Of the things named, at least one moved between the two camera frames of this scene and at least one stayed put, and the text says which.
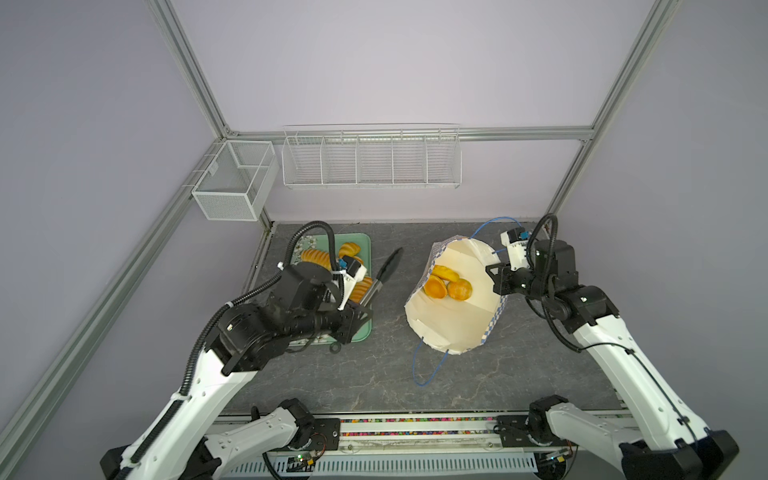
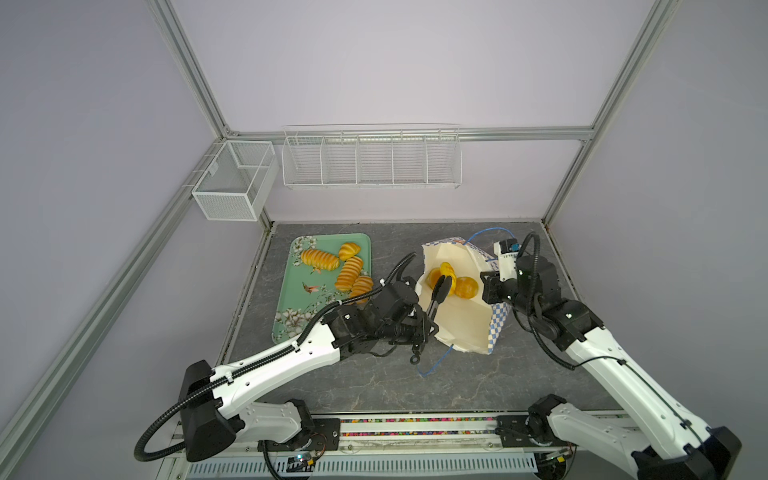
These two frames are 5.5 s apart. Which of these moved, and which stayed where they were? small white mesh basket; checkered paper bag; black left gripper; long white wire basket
Moved: checkered paper bag; black left gripper
Stayed: long white wire basket; small white mesh basket
